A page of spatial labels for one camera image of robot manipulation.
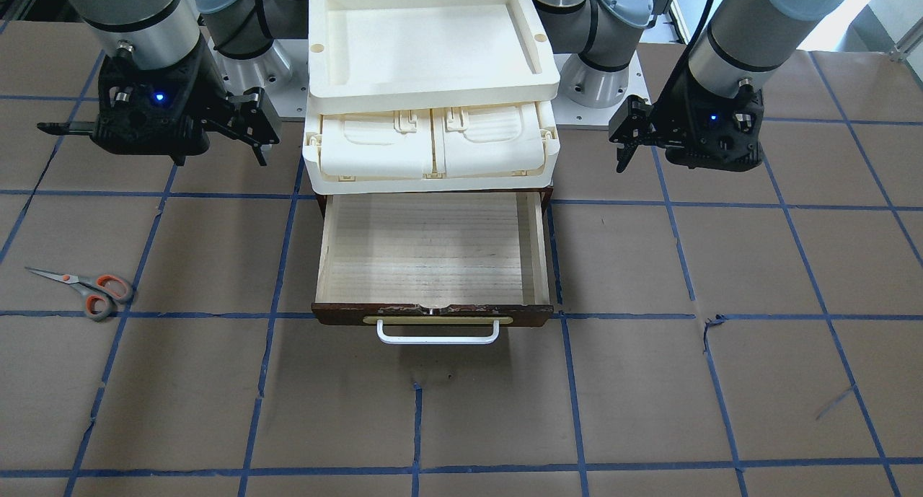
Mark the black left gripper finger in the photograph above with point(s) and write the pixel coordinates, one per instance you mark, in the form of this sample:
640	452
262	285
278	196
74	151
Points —
631	118
627	145

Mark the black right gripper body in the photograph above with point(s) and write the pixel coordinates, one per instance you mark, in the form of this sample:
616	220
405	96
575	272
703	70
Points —
204	95

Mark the orange grey scissors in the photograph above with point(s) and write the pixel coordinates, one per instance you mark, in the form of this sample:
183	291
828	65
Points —
101	294

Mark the cream plastic storage box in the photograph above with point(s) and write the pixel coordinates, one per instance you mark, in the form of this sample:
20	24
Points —
442	149

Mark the cream plastic tray lid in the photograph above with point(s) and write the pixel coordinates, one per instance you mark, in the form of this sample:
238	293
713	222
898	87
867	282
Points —
378	55

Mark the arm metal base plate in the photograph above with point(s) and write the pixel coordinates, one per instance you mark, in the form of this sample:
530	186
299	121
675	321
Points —
288	100
572	115

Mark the light wooden drawer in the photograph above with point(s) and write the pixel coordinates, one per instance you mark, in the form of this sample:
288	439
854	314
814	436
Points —
456	258

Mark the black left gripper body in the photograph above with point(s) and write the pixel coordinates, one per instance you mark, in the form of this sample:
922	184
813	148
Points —
668	120

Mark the white drawer handle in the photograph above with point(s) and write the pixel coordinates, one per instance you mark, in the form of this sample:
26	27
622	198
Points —
481	334

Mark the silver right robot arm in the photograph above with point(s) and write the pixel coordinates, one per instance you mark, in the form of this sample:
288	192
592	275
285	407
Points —
161	32

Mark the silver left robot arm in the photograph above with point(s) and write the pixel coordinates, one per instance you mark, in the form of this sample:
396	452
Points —
737	42

